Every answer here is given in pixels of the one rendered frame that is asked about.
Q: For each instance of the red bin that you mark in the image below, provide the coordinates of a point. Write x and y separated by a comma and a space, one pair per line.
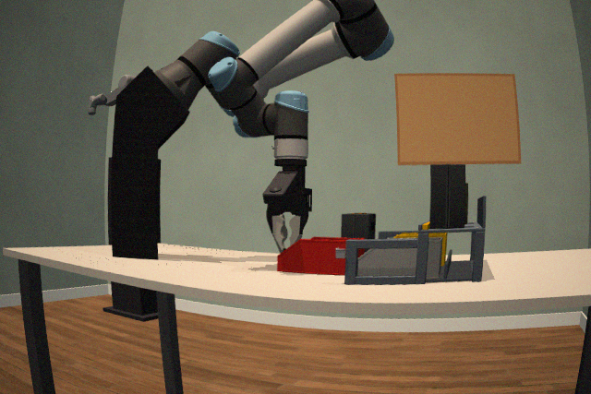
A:
314, 256

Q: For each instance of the yellow open bin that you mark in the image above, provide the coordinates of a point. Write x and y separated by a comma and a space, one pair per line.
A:
444, 241

